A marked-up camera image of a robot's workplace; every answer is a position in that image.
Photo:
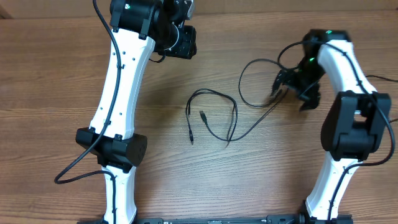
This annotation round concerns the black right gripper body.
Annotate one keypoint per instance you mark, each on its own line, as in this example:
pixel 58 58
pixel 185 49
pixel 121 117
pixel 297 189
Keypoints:
pixel 309 74

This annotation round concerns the cardboard back panel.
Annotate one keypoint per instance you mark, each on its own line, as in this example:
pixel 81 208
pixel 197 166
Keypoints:
pixel 42 9

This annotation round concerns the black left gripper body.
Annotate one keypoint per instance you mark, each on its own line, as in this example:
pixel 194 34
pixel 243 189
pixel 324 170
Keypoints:
pixel 184 46

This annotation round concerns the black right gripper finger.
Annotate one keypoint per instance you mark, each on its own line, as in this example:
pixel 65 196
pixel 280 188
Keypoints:
pixel 284 77
pixel 310 97

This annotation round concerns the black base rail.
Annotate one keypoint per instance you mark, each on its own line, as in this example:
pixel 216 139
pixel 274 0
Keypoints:
pixel 270 219

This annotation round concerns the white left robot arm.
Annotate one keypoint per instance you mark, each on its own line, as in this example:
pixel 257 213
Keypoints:
pixel 137 29

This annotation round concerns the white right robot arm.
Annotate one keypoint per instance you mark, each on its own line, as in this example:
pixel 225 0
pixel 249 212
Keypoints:
pixel 354 125

